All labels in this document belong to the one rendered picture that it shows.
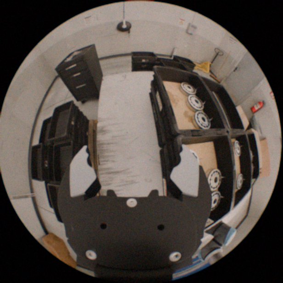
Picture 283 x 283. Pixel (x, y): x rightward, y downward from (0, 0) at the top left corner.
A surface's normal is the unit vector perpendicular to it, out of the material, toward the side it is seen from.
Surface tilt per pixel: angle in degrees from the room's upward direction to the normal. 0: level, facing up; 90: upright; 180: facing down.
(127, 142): 0
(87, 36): 90
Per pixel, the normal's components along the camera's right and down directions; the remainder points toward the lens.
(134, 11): 0.15, 0.95
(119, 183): 0.04, -0.26
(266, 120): -0.99, 0.14
